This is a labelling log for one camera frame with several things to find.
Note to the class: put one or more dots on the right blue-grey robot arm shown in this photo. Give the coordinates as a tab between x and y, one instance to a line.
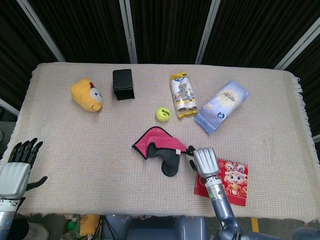
220	200

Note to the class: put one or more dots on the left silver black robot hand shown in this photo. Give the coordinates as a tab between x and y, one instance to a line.
12	177

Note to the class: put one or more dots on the small green toy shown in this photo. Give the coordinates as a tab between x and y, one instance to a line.
72	225

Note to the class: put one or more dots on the black open box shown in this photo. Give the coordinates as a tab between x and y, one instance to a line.
122	82

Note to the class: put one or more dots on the beige woven tablecloth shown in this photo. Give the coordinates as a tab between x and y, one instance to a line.
75	150

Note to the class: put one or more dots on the grey metal partition post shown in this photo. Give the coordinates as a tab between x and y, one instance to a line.
38	25
208	25
8	106
300	46
316	138
127	25

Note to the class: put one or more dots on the yellow tennis ball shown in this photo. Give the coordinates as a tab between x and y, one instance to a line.
163	115

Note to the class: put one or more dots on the light blue paper bag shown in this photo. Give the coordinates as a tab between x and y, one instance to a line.
222	105

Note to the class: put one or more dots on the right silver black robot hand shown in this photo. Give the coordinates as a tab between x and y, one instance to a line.
206	162

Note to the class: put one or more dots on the pink and grey microfibre towel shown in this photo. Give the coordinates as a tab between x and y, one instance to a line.
160	140

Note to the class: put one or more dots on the yellow white roll pack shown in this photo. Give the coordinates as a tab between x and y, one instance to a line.
183	97

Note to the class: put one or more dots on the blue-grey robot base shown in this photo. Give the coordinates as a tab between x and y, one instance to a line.
162	230

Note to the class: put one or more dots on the red desk calendar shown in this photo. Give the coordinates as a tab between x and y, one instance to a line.
235	180

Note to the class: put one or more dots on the yellow plush toy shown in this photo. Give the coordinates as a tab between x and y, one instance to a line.
85	97
88	225

